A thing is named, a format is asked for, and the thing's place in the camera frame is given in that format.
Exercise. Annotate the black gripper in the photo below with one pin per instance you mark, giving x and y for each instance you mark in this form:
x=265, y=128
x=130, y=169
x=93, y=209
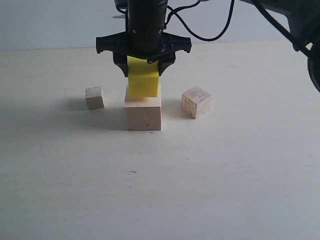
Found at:
x=144, y=36

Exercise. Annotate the yellow cube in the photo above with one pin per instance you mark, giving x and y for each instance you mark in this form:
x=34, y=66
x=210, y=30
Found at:
x=143, y=78

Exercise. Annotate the large wooden cube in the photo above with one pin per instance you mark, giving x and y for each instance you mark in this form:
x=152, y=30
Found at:
x=143, y=114

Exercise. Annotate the medium wooden cube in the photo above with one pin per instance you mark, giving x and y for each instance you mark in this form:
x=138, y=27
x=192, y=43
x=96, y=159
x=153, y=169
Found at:
x=195, y=102

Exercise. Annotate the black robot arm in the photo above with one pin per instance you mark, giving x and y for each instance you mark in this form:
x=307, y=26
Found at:
x=297, y=20

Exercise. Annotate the small wooden cube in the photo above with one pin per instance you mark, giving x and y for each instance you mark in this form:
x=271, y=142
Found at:
x=94, y=98

